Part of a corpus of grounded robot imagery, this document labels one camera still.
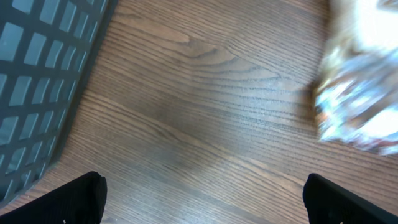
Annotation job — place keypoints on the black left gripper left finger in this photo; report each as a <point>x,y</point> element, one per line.
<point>81,201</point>

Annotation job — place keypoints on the dark grey plastic basket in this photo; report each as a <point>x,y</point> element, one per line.
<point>48,49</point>

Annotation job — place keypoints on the beige brown snack bag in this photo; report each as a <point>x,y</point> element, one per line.
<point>356,95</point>

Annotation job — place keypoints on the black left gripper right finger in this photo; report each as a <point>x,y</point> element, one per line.
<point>329,203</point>

